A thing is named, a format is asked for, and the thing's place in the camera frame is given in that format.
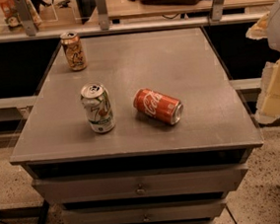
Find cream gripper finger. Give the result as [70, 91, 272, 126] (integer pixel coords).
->
[245, 13, 269, 40]
[254, 58, 280, 124]

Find red coke can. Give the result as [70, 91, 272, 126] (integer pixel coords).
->
[133, 89, 183, 125]

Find green white 7up can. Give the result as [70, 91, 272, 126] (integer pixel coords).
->
[80, 82, 115, 133]

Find orange soda can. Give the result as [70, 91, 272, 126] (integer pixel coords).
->
[60, 32, 87, 71]

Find grey metal drawer cabinet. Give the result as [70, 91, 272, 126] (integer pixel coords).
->
[11, 28, 262, 224]

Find middle cabinet drawer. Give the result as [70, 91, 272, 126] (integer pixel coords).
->
[62, 199, 226, 224]

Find top cabinet drawer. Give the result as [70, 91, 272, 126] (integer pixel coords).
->
[32, 164, 247, 204]

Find colourful snack bags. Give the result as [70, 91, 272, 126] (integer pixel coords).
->
[0, 0, 44, 35]

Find middle metal rail post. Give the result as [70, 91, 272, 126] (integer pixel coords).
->
[96, 0, 110, 31]

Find left metal rail post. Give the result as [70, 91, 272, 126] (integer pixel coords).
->
[14, 0, 37, 37]

